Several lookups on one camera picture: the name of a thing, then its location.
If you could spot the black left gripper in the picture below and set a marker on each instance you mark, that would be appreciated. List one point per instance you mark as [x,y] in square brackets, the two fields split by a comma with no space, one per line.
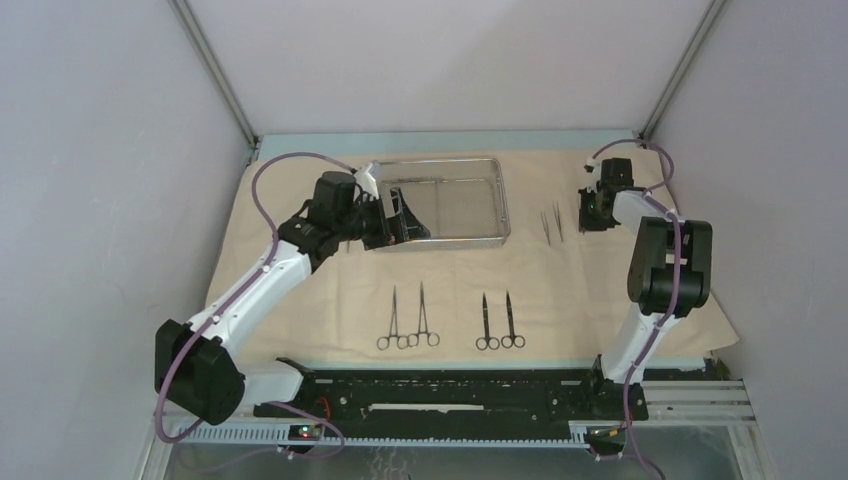
[401,227]

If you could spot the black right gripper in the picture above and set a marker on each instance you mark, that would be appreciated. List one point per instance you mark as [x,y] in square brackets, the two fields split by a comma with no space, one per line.
[586,224]

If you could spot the metal surgical instrument tray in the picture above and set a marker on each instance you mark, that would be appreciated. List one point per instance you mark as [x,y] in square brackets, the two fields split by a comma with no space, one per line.
[461,201]

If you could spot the metal hemostat clamp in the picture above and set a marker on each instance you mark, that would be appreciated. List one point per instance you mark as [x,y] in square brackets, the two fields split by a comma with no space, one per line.
[393,336]
[423,332]

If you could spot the metal surgical scissors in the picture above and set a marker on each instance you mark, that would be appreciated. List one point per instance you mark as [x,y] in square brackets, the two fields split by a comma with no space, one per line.
[512,339]

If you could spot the thin metal needle tweezers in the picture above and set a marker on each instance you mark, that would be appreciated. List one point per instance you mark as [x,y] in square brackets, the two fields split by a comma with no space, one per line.
[547,225]

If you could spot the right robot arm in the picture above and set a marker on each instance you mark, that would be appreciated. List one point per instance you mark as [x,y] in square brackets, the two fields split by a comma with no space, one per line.
[670,269]

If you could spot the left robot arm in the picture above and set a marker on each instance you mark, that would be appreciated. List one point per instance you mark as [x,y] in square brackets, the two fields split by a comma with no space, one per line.
[195,361]

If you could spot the metal surgical forceps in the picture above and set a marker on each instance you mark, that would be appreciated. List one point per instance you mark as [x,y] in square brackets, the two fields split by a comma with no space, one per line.
[558,221]

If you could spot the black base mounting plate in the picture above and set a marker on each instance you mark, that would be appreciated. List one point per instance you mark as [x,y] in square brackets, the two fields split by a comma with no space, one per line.
[559,394]

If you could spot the aluminium frame rail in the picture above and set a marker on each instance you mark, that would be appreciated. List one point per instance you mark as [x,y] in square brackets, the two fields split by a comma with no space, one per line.
[675,403]

